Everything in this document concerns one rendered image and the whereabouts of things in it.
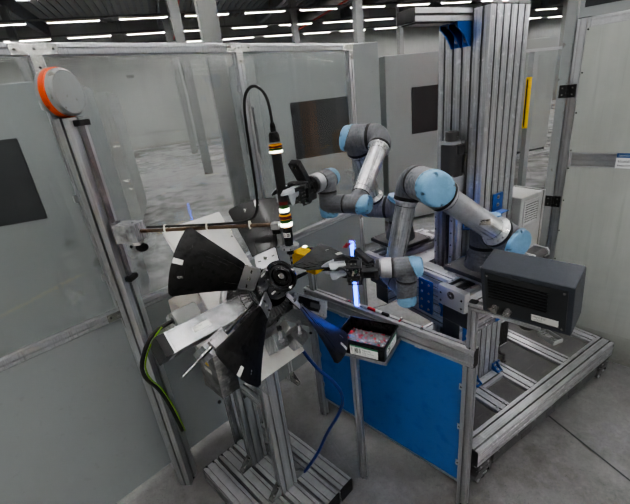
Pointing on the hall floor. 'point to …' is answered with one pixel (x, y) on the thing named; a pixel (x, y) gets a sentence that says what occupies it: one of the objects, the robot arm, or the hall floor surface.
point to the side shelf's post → (233, 417)
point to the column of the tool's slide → (124, 291)
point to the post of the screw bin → (359, 416)
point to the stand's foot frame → (320, 479)
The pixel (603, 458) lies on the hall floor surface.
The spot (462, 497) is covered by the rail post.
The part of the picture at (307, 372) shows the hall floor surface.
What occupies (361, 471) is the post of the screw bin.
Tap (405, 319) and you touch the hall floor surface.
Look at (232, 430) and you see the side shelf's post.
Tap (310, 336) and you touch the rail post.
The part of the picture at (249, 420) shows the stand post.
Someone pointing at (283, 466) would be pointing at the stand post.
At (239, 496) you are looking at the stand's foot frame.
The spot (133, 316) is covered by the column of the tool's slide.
